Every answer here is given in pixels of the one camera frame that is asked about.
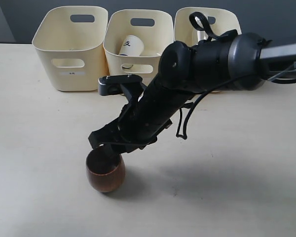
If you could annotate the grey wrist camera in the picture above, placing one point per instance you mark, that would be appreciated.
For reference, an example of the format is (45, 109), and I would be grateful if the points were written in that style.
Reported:
(114, 85)

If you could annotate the cream bin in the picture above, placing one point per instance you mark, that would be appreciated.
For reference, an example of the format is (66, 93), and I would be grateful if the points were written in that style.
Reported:
(69, 43)
(187, 24)
(153, 27)

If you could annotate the cream bin right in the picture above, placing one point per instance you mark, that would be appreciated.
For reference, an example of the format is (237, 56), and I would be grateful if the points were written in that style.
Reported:
(187, 24)

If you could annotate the clear plastic bottle white cap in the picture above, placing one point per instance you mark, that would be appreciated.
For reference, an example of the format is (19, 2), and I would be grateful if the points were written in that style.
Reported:
(198, 36)

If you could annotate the brown wooden cup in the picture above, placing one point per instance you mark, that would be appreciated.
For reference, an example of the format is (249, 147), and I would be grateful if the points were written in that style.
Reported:
(105, 173)

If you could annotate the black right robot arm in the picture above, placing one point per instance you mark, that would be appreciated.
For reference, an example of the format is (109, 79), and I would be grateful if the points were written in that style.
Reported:
(242, 62)

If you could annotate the white paper cup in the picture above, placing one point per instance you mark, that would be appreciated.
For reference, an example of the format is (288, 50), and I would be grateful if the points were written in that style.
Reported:
(131, 46)

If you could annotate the cream bin middle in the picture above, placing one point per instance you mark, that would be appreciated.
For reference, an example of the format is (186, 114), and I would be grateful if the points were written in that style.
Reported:
(153, 27)

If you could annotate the cream bin left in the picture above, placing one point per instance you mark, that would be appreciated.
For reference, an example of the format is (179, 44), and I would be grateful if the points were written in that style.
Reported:
(69, 43)

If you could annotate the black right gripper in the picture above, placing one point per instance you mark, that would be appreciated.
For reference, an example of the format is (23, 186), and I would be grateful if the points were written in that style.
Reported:
(147, 113)

